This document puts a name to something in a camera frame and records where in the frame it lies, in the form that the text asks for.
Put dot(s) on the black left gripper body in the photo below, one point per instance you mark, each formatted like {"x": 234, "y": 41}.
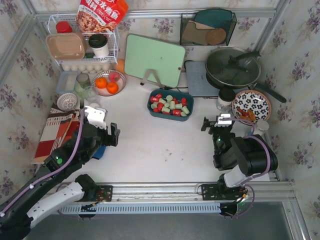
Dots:
{"x": 110, "y": 136}

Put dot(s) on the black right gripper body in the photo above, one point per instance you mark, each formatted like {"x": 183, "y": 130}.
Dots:
{"x": 211, "y": 125}

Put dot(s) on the blue cloth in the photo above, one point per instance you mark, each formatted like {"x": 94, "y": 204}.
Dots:
{"x": 99, "y": 153}

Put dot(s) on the clear plastic cup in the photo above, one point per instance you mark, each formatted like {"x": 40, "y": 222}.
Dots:
{"x": 227, "y": 110}

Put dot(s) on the green capsule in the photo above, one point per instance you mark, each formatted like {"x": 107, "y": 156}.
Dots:
{"x": 167, "y": 104}
{"x": 183, "y": 114}
{"x": 169, "y": 98}
{"x": 185, "y": 110}
{"x": 165, "y": 109}
{"x": 154, "y": 105}
{"x": 172, "y": 105}
{"x": 161, "y": 100}
{"x": 179, "y": 106}

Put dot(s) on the green capsule bottom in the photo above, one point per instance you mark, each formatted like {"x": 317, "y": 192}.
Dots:
{"x": 167, "y": 104}

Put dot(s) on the teal plastic storage basket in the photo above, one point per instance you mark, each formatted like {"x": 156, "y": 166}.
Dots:
{"x": 175, "y": 94}

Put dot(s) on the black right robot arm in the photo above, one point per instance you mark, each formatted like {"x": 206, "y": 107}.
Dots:
{"x": 246, "y": 158}

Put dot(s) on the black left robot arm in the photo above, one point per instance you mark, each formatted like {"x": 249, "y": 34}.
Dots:
{"x": 29, "y": 206}

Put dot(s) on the paper coffee cup black lid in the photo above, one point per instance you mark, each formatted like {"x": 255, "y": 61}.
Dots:
{"x": 225, "y": 98}

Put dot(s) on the small white basket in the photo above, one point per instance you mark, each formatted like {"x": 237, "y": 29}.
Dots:
{"x": 67, "y": 102}

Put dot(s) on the clear storage box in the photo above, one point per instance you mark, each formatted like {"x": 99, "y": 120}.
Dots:
{"x": 66, "y": 82}

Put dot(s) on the wooden chopsticks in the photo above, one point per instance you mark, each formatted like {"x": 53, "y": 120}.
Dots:
{"x": 64, "y": 126}

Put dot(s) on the carrot pieces on plate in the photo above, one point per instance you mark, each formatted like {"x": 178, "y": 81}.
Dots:
{"x": 247, "y": 115}

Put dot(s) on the striped red placemat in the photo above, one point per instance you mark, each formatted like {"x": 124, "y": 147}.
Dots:
{"x": 49, "y": 133}

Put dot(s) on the floral patterned plate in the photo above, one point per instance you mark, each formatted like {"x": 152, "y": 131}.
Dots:
{"x": 252, "y": 100}

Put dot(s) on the grey induction cooker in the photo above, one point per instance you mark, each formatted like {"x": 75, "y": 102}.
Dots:
{"x": 197, "y": 83}

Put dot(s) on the white bottle blue label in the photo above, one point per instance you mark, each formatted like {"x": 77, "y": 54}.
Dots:
{"x": 261, "y": 126}

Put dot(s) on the orange fruit right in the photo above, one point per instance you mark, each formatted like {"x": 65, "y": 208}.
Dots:
{"x": 112, "y": 88}

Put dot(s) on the orange fruit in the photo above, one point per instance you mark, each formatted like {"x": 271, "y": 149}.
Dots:
{"x": 112, "y": 88}
{"x": 101, "y": 83}

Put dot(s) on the clear drinking glass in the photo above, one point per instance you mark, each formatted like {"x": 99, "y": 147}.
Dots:
{"x": 89, "y": 92}

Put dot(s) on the fruit bowl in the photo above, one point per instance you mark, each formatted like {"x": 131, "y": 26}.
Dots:
{"x": 105, "y": 74}

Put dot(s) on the orange fruit left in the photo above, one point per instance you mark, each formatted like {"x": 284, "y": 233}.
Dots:
{"x": 101, "y": 83}

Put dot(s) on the red apple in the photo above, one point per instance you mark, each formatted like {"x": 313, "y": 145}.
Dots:
{"x": 114, "y": 76}

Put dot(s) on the green glass jar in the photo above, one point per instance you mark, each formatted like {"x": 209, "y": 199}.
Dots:
{"x": 81, "y": 84}

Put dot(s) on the black frying pan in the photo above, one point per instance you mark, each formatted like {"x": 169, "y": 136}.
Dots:
{"x": 225, "y": 77}

